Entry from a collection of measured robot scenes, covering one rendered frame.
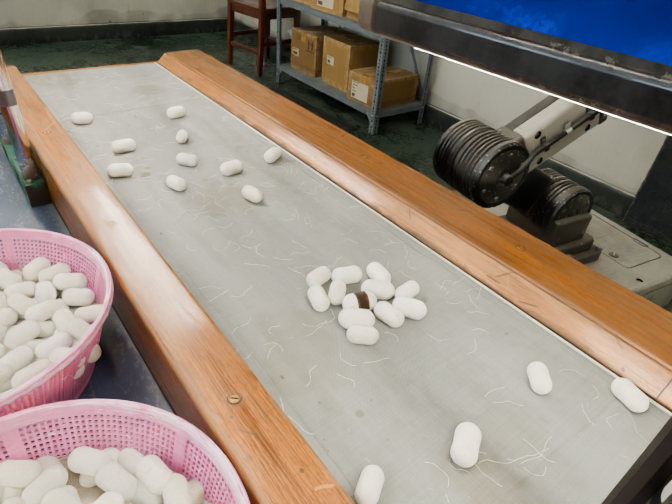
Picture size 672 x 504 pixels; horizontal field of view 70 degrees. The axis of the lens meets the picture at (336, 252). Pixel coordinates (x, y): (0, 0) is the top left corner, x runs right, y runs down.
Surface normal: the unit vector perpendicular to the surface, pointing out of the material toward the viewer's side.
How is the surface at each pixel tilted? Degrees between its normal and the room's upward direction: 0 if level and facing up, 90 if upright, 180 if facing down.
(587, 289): 0
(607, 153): 89
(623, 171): 88
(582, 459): 0
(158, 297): 0
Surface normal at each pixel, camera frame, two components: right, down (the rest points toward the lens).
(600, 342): -0.50, -0.35
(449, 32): -0.79, 0.31
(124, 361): 0.08, -0.81
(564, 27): -0.62, -0.17
